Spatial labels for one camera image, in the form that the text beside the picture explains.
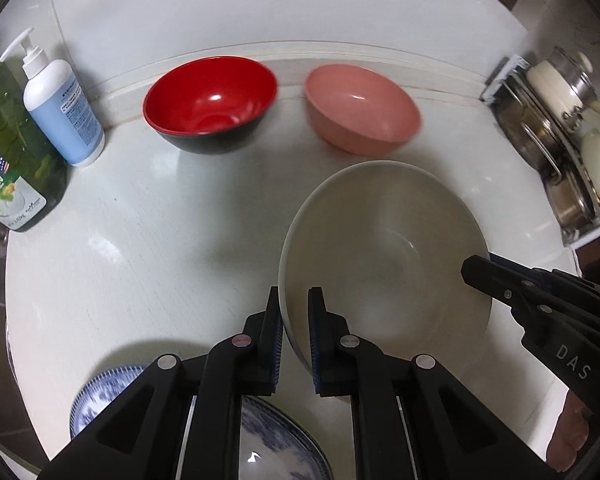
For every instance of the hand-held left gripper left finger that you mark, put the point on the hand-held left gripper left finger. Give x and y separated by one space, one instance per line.
275 340

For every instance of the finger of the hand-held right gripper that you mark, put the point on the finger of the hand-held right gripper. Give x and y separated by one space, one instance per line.
570 285
490 280

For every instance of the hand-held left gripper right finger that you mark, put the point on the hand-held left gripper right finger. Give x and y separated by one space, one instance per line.
314 340

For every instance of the blue floral rim plate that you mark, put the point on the blue floral rim plate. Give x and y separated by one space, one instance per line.
275 435

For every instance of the white bowl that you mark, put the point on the white bowl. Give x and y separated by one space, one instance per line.
390 240

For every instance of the person's right hand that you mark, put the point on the person's right hand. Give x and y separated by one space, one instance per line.
570 435

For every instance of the white slotted rack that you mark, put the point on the white slotted rack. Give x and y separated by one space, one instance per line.
590 237

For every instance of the small steel pot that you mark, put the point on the small steel pot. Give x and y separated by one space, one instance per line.
570 200

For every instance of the large steel pot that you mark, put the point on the large steel pot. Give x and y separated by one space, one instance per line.
525 125

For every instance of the cream glass kettle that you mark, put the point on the cream glass kettle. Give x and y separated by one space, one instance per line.
550 80

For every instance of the pink bowl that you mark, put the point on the pink bowl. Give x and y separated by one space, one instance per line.
360 105

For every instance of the red and black bowl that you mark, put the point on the red and black bowl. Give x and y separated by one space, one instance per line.
210 95

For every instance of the white blue pump bottle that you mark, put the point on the white blue pump bottle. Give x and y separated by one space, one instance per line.
60 110

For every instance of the green dish soap bottle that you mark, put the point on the green dish soap bottle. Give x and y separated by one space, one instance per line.
10 160

